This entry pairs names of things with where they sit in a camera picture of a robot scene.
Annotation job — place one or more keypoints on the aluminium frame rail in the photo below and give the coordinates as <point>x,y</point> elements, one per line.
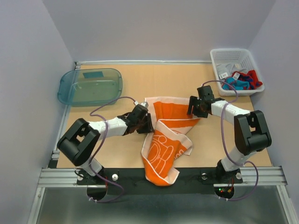
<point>244,176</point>

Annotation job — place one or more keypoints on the red and blue cloth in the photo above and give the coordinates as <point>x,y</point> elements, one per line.
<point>251,77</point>

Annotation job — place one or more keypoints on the teal translucent plastic tub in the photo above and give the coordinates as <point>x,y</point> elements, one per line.
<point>90,87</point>

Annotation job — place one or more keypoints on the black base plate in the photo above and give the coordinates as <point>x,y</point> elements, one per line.
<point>142,181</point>

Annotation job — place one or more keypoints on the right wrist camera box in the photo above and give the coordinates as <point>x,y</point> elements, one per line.
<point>205,93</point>

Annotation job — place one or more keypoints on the orange and white towel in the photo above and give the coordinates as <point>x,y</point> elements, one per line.
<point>169,140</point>

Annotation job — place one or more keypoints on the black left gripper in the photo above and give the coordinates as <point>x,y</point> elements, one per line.
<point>148,128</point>

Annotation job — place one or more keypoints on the grey folded cloth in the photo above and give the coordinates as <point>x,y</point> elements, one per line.
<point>226,70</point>

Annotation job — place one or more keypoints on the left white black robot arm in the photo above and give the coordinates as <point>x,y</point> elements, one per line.
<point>79,141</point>

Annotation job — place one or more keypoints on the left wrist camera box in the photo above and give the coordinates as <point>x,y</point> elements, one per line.
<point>145,104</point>

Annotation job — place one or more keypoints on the white perforated plastic basket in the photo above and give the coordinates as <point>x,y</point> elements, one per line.
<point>240,56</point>

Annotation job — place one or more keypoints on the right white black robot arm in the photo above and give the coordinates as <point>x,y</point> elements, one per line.
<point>251,133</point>

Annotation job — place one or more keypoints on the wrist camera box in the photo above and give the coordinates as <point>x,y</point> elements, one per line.
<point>145,104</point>
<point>205,93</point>

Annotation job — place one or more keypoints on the teal and red cloth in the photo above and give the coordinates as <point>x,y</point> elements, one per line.
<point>238,85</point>

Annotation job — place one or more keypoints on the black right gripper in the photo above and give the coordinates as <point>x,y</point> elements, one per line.
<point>193,100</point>

